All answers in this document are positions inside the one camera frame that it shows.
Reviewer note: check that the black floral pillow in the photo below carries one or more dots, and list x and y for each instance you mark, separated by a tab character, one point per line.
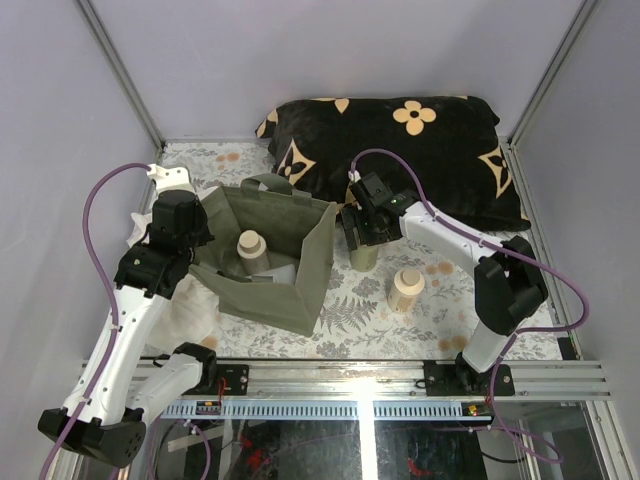
447	144

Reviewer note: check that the green canvas bag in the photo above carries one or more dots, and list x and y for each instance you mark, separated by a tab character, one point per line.
298	229

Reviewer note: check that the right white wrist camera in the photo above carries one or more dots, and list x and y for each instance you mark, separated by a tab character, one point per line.
354	176

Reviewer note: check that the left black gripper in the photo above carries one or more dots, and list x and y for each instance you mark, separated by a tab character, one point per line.
206	235

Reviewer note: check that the white cloth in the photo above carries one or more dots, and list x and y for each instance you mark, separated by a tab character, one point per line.
195	310

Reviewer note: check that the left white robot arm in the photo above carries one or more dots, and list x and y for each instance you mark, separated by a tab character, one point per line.
103	418

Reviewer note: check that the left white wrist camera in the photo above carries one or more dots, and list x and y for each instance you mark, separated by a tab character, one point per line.
166	179

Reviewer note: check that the white box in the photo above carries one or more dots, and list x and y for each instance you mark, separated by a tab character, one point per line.
285	274

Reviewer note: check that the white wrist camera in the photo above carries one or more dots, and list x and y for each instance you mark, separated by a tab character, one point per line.
166	179
354	176

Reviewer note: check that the beige bottle wooden cap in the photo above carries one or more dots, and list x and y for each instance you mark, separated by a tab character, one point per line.
252	250
406	287

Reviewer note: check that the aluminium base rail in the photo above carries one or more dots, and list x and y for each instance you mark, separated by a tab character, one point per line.
528	380

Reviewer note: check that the floral table mat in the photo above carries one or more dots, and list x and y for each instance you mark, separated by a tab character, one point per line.
355	321

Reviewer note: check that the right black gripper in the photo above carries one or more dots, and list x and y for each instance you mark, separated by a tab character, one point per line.
353	219

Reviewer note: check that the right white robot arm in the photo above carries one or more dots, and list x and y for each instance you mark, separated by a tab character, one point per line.
507	290

